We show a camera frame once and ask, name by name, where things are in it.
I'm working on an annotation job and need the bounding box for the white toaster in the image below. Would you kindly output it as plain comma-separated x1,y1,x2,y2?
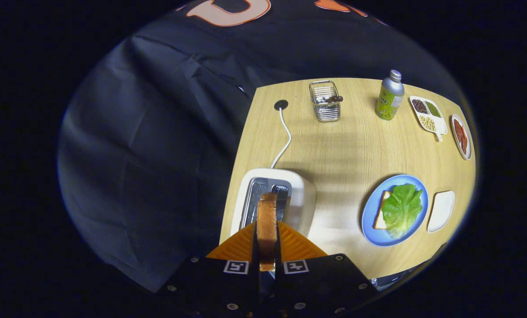
230,168,317,248

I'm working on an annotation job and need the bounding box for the white oval plate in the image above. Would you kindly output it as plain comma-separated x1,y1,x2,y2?
451,114,473,161

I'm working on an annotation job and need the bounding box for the blue round plate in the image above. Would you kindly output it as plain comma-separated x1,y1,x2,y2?
361,174,429,247

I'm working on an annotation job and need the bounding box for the white bread slice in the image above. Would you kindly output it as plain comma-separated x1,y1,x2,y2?
373,190,394,230
256,192,278,272

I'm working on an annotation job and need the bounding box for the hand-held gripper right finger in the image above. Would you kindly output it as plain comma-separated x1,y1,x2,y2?
274,221,379,316

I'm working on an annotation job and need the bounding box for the silver bottle green label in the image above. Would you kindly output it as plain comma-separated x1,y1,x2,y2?
375,69,405,121

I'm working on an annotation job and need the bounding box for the metal wire basket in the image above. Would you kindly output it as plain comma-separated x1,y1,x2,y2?
309,80,344,122

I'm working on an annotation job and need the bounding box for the green lettuce leaf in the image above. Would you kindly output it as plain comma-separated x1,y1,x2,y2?
381,184,424,239

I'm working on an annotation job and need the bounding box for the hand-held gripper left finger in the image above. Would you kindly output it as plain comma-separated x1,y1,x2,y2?
157,221,260,316

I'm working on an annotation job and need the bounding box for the white square plate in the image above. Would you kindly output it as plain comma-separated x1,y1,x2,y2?
427,190,456,234

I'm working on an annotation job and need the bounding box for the white power cable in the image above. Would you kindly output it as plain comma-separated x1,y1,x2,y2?
270,106,292,170

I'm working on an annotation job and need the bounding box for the white divided bean dish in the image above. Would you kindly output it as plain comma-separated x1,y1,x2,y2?
409,95,448,143

